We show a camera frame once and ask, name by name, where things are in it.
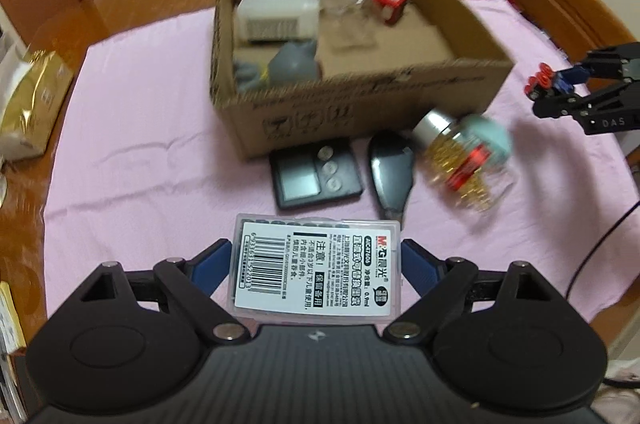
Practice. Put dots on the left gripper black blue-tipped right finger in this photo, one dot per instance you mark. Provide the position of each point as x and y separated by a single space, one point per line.
442 286

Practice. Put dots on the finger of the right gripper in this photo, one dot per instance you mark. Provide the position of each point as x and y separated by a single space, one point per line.
565 103
611 63

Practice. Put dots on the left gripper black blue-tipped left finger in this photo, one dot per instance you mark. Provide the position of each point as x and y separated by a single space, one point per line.
189 285

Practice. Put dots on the clear plastic refill case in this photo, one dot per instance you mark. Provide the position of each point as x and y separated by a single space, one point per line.
305 270

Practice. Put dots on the black digital timer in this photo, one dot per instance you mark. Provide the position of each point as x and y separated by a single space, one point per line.
315 174

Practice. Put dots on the dark blue toy train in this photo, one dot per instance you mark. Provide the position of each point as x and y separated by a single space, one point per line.
546 83

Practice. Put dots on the wooden chair right side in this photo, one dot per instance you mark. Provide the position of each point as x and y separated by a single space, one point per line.
576 26

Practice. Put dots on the mint green round object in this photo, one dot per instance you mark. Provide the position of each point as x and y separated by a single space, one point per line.
494 135

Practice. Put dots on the bottle of golden capsules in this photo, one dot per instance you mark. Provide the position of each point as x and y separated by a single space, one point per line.
458 163

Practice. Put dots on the brown cardboard box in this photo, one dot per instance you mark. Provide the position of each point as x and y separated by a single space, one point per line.
439 54

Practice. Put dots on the pink tablecloth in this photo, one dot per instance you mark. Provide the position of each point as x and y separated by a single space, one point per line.
144 170

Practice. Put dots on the black glossy oval case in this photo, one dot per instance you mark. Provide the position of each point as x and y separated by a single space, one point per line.
391 160

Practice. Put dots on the clear plastic jar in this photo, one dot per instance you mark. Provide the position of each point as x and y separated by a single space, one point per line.
348 24

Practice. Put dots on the gold foil bag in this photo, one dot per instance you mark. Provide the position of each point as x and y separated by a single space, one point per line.
33 88

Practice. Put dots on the white plastic box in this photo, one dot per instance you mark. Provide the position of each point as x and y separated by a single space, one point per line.
277 20

